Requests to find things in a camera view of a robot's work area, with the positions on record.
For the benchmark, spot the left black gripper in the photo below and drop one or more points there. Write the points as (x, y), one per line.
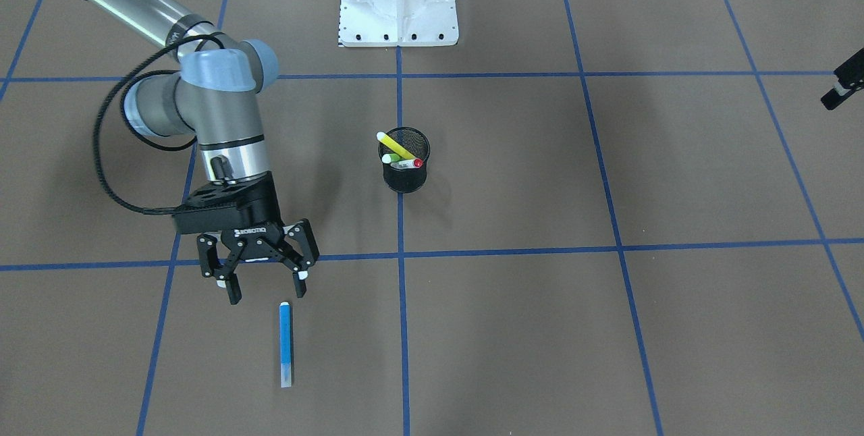
(841, 87)

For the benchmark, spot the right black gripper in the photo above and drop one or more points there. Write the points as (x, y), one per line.
(264, 209)

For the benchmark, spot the blue highlighter pen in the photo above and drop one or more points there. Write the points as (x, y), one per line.
(285, 345)

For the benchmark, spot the green highlighter pen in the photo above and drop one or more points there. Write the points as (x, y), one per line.
(390, 158)

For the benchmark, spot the yellow highlighter pen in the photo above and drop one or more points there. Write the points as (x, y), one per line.
(394, 146)

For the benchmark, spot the red capped white marker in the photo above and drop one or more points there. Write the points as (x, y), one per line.
(408, 164)

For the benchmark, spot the black mesh pen cup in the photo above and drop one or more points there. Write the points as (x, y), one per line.
(409, 180)

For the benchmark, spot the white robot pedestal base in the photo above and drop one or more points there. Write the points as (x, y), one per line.
(398, 23)

